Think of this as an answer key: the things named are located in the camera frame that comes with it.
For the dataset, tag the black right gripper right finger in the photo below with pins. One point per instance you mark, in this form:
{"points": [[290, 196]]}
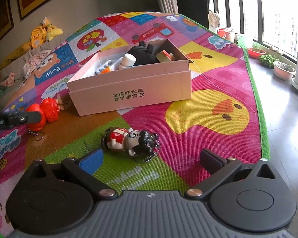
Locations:
{"points": [[221, 170]]}

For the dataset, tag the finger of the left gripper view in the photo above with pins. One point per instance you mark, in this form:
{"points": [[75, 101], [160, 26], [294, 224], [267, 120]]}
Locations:
{"points": [[11, 120]]}

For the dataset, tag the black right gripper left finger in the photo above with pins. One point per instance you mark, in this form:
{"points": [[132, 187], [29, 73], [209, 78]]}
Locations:
{"points": [[81, 172]]}

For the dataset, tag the red doll keychain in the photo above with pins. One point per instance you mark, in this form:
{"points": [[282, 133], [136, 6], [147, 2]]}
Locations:
{"points": [[49, 110]]}

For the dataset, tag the black-haired doll keychain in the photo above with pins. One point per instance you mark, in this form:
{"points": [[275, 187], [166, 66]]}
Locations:
{"points": [[142, 145]]}

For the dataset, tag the yellow round keychain toy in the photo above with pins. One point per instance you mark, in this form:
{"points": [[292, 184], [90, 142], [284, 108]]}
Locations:
{"points": [[164, 56]]}

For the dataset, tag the colourful cartoon play mat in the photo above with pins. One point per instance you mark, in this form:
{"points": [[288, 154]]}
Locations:
{"points": [[224, 113]]}

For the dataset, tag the pink crumpled clothes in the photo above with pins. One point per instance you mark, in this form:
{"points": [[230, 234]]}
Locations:
{"points": [[32, 63]]}

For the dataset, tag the yellow tiger plush toy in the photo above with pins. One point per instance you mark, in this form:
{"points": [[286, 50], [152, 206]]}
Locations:
{"points": [[42, 33]]}

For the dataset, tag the pink cardboard box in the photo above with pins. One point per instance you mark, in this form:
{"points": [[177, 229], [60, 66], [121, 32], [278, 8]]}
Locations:
{"points": [[125, 88]]}

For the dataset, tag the pink flower pot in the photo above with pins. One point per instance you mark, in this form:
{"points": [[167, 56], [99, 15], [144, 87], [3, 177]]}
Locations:
{"points": [[284, 71]]}

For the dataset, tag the green potted plant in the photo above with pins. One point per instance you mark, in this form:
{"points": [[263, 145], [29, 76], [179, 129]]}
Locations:
{"points": [[267, 60]]}

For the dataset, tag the white small bottle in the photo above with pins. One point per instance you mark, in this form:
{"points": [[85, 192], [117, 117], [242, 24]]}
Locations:
{"points": [[128, 60]]}

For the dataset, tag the red basin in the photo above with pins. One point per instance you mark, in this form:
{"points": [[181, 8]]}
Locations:
{"points": [[255, 53]]}

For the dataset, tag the black plush toy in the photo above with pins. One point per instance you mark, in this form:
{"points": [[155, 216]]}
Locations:
{"points": [[143, 54]]}

